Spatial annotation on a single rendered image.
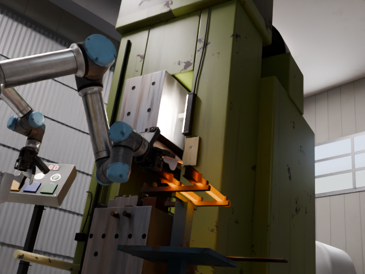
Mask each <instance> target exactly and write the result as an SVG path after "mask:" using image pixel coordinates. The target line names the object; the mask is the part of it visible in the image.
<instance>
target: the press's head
mask: <svg viewBox="0 0 365 274"><path fill-rule="evenodd" d="M228 1H232V0H122V1H121V6H120V9H119V13H118V18H117V23H116V28H115V30H116V31H117V32H118V33H119V34H120V35H121V36H122V35H123V34H125V33H128V32H132V31H135V30H138V29H141V28H144V27H147V26H151V25H153V24H156V23H160V22H163V21H167V20H170V19H172V18H176V17H179V16H182V15H186V14H189V13H192V12H195V11H198V10H202V9H205V8H209V7H212V6H215V5H218V4H221V3H225V2H228ZM238 1H239V2H240V4H241V6H242V7H243V9H244V10H245V12H246V13H247V15H248V16H249V18H250V20H251V21H252V23H253V24H254V26H255V28H256V29H257V31H258V32H259V34H260V35H261V37H262V38H263V42H262V46H268V45H270V44H271V43H272V23H273V0H238Z"/></svg>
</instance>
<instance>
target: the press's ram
mask: <svg viewBox="0 0 365 274"><path fill-rule="evenodd" d="M187 93H189V92H188V91H187V90H186V89H185V88H184V87H183V86H182V85H181V84H180V83H179V82H178V81H177V80H176V79H174V78H173V77H172V76H171V75H170V74H169V73H168V72H167V71H166V70H164V71H160V72H155V73H151V74H147V75H144V76H139V77H135V78H130V79H127V81H126V84H125V89H124V94H123V99H122V105H121V110H120V114H119V119H118V121H123V122H125V123H127V124H128V125H130V126H131V127H132V128H133V129H134V130H135V131H137V132H138V133H144V132H147V130H148V129H149V127H159V128H160V130H161V133H160V135H159V136H158V139H160V140H161V141H162V142H164V143H165V144H167V145H168V146H169V147H171V148H172V149H174V150H175V151H176V152H178V153H179V154H181V155H182V156H183V151H184V143H185V136H184V135H183V134H182V131H183V126H184V118H185V110H186V101H187V96H188V95H187Z"/></svg>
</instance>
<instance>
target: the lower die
mask: <svg viewBox="0 0 365 274"><path fill-rule="evenodd" d="M124 196H125V195H123V197H116V198H115V199H110V200H109V202H108V208H113V207H125V206H130V205H132V206H134V207H135V206H138V207H139V206H140V205H138V204H137V202H138V200H142V197H140V196H133V195H129V197H124Z"/></svg>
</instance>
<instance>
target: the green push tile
mask: <svg viewBox="0 0 365 274"><path fill-rule="evenodd" d="M57 186H58V185H57V184H49V183H45V185H44V186H43V188H42V189H41V191H40V193H43V194H53V193H54V191H55V189H56V187H57Z"/></svg>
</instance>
